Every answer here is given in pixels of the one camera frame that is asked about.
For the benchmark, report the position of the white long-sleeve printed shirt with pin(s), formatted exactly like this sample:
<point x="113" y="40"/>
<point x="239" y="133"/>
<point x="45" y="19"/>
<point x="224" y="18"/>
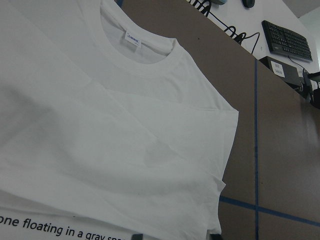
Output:
<point x="106" y="129"/>

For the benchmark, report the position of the black keyboard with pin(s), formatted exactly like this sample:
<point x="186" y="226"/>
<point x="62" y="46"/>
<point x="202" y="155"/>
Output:
<point x="285" y="42"/>

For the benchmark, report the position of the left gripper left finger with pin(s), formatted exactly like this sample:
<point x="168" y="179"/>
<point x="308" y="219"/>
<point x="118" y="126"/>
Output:
<point x="137" y="236"/>

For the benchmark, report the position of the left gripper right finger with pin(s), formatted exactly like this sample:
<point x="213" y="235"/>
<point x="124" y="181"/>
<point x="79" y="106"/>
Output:
<point x="215" y="237"/>

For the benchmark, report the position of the black box with label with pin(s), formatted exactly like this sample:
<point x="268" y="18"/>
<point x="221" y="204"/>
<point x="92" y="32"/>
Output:
<point x="286" y="72"/>

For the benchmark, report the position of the black computer mouse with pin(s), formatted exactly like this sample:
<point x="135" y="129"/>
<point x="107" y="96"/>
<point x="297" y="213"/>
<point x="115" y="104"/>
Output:
<point x="248" y="3"/>

